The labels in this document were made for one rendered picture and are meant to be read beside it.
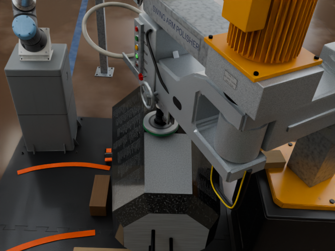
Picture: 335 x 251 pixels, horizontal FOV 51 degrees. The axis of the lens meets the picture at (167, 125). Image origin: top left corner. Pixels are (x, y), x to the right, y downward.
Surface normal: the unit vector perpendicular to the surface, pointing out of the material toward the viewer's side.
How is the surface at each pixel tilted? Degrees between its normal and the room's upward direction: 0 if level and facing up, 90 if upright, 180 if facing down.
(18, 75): 90
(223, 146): 90
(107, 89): 0
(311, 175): 90
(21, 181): 0
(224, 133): 90
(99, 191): 0
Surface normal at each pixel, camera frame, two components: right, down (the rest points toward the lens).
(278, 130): 0.49, 0.59
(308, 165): -0.87, 0.28
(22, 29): 0.11, -0.03
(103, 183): 0.06, -0.75
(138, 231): 0.01, 0.65
